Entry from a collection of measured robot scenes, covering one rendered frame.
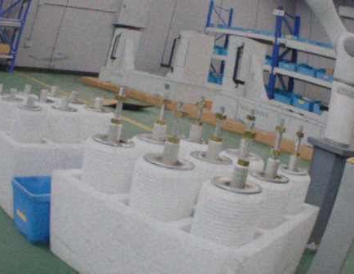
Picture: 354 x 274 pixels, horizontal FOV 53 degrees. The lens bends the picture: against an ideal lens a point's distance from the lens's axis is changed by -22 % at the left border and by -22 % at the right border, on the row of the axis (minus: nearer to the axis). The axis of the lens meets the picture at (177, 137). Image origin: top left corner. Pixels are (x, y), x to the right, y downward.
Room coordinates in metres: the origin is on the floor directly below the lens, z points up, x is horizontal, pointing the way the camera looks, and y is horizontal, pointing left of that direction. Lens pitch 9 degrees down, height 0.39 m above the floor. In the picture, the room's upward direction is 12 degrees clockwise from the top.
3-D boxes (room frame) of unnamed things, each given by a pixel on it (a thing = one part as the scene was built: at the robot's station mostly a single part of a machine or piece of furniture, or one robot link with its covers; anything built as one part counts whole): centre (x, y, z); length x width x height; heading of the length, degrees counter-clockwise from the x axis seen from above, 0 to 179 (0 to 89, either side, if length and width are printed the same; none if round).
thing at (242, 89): (3.23, -0.88, 0.45); 1.45 x 0.57 x 0.74; 39
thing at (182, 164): (0.64, 0.00, 0.25); 0.08 x 0.08 x 0.01
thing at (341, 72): (1.03, -0.44, 0.54); 0.09 x 0.09 x 0.17; 80
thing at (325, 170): (1.03, -0.44, 0.15); 0.15 x 0.15 x 0.30; 39
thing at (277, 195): (0.67, -0.16, 0.16); 0.10 x 0.10 x 0.18
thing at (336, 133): (1.03, -0.44, 0.39); 0.09 x 0.09 x 0.17; 39
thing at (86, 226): (0.74, -0.06, 0.09); 0.39 x 0.39 x 0.18; 55
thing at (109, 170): (0.71, 0.10, 0.16); 0.10 x 0.10 x 0.18
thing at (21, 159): (1.04, 0.37, 0.09); 0.39 x 0.39 x 0.18; 53
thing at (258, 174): (0.67, -0.16, 0.25); 0.08 x 0.08 x 0.01
